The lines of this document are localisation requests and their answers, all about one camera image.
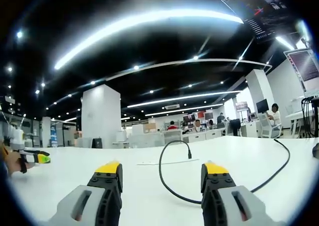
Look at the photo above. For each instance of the dark rounded object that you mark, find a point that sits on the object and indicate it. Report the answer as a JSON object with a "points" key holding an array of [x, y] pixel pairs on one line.
{"points": [[316, 150]]}

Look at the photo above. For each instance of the black computer monitor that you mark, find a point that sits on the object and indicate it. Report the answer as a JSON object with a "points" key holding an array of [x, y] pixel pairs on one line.
{"points": [[262, 105]]}

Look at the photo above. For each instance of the person's left hand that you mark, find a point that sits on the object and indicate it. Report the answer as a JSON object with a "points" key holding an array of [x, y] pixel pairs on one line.
{"points": [[11, 161]]}

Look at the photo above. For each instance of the black floor sign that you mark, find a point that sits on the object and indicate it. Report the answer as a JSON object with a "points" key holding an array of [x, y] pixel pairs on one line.
{"points": [[97, 143]]}

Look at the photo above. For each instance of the large dark display screen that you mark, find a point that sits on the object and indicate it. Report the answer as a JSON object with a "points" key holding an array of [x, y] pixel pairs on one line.
{"points": [[261, 14]]}

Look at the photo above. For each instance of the white office chair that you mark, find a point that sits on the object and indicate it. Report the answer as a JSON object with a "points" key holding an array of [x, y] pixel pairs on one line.
{"points": [[265, 127]]}

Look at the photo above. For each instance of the white desktop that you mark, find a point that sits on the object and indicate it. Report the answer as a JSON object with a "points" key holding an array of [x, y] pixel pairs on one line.
{"points": [[149, 183]]}

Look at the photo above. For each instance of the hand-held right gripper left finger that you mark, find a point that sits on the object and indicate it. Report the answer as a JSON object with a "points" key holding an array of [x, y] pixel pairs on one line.
{"points": [[99, 201]]}

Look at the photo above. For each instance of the long curved ceiling light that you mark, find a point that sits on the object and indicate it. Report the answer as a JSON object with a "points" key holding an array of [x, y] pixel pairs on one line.
{"points": [[139, 26]]}

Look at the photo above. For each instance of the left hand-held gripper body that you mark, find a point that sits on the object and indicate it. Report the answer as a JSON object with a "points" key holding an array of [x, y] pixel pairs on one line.
{"points": [[17, 137]]}

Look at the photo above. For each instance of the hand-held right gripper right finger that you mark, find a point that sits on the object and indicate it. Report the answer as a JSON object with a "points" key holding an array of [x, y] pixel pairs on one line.
{"points": [[224, 201]]}

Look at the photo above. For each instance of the white-framed monitor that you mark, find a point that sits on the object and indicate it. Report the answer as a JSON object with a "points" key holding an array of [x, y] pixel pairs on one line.
{"points": [[305, 70]]}

